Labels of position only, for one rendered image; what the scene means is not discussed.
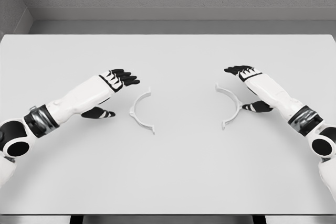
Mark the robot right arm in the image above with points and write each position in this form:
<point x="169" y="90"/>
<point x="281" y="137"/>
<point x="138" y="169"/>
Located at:
<point x="307" y="119"/>

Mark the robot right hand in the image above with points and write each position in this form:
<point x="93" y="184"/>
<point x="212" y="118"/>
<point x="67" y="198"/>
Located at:
<point x="258" y="85"/>

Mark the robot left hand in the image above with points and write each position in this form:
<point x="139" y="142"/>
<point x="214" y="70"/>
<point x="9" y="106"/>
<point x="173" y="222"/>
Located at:
<point x="97" y="87"/>

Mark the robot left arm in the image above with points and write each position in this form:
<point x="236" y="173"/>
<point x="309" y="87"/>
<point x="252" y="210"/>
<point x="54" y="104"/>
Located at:
<point x="39" y="119"/>

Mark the white table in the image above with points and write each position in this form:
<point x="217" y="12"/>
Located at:
<point x="168" y="134"/>

